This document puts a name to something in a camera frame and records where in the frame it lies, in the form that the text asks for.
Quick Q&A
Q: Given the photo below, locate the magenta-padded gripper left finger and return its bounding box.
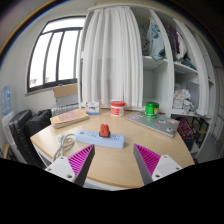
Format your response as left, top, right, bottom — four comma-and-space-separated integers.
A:
44, 143, 96, 188

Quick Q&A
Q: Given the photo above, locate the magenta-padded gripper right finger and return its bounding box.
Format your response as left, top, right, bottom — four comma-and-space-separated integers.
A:
133, 143, 184, 186

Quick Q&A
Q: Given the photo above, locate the light blue power strip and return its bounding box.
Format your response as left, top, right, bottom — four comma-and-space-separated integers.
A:
75, 129, 126, 149

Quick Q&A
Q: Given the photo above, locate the multicoloured patterned bag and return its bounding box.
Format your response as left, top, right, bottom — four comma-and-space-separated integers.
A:
175, 117, 195, 141

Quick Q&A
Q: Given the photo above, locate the grey laptop with stickers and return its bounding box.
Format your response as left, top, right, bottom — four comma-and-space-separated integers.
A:
125, 111, 180, 138

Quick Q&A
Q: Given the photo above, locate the black bag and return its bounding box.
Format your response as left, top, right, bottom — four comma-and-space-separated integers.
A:
25, 108, 53, 138

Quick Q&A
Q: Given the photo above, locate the yellow pink book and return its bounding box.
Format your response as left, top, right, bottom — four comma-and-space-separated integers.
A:
49, 108, 90, 129

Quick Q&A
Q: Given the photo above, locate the black metal rack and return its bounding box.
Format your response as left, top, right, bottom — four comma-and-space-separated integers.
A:
191, 116, 210, 148

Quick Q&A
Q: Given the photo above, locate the black suitcase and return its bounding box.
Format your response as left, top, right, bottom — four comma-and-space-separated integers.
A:
8, 109, 46, 168

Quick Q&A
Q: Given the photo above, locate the white radiator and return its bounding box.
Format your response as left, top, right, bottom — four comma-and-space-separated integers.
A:
51, 103, 81, 118

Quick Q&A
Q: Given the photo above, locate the green metal can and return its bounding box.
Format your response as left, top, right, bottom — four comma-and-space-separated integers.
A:
144, 101, 160, 119

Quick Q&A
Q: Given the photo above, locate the small white blue box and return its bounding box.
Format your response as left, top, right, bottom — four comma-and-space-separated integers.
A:
84, 101, 101, 116

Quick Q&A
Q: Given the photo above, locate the white jar with red lid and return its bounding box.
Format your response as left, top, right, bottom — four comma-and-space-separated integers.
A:
110, 100, 127, 117

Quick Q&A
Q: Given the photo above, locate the cardboard box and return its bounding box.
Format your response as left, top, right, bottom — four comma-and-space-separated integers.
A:
53, 83, 80, 108

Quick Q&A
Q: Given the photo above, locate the white shelf unit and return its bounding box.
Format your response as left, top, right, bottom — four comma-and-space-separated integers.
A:
133, 4, 216, 121

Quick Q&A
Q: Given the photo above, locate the black-framed window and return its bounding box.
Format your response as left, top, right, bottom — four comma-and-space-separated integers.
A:
26, 15, 87, 94

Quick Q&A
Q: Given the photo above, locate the white curtain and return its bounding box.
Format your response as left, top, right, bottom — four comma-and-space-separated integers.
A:
81, 6, 144, 109

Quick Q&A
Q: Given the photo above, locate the white power strip cable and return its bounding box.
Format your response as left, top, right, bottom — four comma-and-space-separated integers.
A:
52, 133, 77, 163

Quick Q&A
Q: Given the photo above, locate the blue wall poster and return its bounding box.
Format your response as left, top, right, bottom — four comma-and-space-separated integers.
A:
0, 84, 13, 116

